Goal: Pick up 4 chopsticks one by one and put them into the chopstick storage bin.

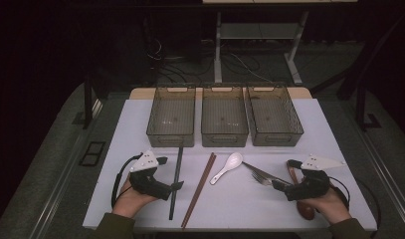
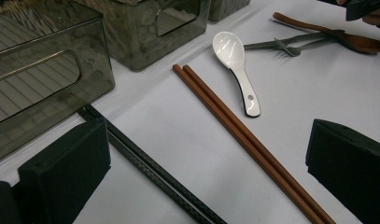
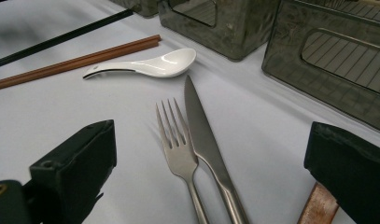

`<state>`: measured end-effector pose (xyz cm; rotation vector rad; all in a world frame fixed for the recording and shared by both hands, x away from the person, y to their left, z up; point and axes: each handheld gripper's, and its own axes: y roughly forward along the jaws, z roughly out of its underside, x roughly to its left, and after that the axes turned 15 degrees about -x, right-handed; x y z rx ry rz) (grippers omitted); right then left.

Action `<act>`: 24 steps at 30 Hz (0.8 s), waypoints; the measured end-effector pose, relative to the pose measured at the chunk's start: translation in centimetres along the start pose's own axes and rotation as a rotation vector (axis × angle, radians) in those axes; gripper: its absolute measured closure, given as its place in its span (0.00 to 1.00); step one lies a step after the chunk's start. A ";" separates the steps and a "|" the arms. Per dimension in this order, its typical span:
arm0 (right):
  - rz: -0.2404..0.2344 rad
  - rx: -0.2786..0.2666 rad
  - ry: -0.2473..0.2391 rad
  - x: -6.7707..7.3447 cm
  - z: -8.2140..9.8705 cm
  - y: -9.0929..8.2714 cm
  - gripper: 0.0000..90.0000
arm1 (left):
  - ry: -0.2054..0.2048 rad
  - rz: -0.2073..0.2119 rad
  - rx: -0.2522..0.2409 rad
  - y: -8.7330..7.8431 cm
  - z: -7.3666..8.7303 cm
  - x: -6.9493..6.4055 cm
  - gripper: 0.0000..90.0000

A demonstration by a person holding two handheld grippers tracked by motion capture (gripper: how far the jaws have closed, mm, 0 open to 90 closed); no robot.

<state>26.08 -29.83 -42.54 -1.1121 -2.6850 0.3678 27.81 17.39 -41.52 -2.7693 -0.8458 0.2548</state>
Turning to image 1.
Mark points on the black floor socket frame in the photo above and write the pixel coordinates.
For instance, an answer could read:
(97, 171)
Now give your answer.
(92, 153)

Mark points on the person's left hand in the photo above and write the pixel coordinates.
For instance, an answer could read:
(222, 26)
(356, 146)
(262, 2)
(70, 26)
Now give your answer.
(128, 200)

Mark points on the black upright stand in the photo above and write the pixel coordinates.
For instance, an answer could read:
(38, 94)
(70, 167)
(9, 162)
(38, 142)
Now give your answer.
(88, 99)
(361, 106)

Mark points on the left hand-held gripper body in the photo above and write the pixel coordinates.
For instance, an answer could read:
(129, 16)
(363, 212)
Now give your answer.
(145, 181)

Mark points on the metal floor rail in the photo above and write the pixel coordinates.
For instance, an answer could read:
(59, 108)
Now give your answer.
(69, 166)
(387, 181)

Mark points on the white table mat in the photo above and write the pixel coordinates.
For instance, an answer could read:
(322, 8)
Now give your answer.
(240, 205)

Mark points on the black slanted stand leg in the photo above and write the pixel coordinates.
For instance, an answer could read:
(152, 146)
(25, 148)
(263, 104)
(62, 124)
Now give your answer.
(352, 83)

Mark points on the person's right hand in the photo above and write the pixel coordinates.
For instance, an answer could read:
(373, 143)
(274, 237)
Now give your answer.
(332, 207)

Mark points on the brown wooden spoon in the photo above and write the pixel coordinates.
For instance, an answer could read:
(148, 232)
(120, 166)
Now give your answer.
(306, 210)

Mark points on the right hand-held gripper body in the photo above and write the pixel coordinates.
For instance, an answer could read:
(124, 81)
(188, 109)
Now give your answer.
(312, 187)

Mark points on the brown wooden chopstick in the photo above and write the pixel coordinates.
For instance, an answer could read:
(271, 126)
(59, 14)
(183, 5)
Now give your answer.
(200, 189)
(197, 189)

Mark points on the slim silver metal utensil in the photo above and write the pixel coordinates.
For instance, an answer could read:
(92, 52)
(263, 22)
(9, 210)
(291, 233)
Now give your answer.
(256, 169)

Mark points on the light wooden table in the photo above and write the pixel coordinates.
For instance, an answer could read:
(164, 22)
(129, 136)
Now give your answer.
(304, 93)

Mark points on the white desk with grey frame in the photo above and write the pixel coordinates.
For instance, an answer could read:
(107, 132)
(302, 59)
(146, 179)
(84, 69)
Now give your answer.
(256, 31)

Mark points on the clear grey plastic bin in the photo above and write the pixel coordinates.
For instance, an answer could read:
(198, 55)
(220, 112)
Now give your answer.
(171, 116)
(273, 116)
(225, 116)

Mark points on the white ceramic spoon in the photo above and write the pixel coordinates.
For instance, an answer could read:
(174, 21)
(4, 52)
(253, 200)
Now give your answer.
(235, 161)

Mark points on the silver metal fork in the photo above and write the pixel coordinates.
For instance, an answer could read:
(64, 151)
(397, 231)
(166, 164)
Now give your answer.
(259, 179)

